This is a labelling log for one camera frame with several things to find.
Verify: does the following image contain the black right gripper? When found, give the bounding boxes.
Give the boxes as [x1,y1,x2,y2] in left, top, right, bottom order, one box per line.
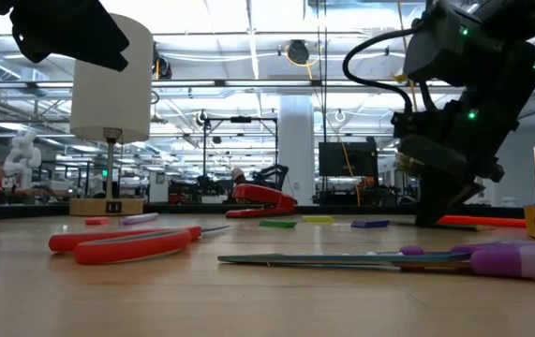
[395,134,506,228]

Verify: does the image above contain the orange highlighter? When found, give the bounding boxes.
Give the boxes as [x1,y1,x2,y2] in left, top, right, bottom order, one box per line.
[437,214,528,229]

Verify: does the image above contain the purple eraser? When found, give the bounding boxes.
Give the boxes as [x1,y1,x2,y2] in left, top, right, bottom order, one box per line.
[349,219,391,229]

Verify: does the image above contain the purple handled scissors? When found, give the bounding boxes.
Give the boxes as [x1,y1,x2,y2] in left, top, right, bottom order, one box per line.
[216,240,535,283]

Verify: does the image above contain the green eraser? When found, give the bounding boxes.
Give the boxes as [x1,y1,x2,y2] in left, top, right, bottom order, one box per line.
[258,219,298,229]

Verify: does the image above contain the purple pen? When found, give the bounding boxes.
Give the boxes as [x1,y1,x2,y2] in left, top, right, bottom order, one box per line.
[117,212,160,227]

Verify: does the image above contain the red handled scissors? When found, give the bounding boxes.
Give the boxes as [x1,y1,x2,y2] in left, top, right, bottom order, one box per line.
[48,225,231,267]

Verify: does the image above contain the white shade wooden base lamp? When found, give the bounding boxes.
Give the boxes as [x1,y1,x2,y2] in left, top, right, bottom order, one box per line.
[68,12,155,217]

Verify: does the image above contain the black monitor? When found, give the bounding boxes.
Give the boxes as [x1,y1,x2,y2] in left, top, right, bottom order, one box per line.
[318,137,379,179]

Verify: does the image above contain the white humanoid figure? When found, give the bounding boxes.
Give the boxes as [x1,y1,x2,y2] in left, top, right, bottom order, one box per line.
[3,128,42,189]

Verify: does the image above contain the white building column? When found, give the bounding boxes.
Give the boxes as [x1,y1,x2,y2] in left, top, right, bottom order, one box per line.
[277,95,317,207]

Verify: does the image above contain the red stapler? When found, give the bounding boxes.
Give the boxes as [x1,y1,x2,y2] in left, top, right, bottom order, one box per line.
[225,183,299,220]

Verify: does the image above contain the person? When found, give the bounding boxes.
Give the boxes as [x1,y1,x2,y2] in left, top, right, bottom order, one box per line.
[229,167,248,187]

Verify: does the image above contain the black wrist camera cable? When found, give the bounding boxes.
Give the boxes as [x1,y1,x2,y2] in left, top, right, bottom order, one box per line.
[341,26,414,114]

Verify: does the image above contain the black metal stand frame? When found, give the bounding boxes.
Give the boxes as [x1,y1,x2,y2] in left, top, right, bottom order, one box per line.
[201,115,279,188]

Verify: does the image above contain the black aluminium table frame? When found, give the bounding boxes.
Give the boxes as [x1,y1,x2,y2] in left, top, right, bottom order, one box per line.
[0,201,526,221]

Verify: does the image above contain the black ceiling cable reel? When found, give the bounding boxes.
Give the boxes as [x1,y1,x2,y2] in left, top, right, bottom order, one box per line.
[285,38,311,66]

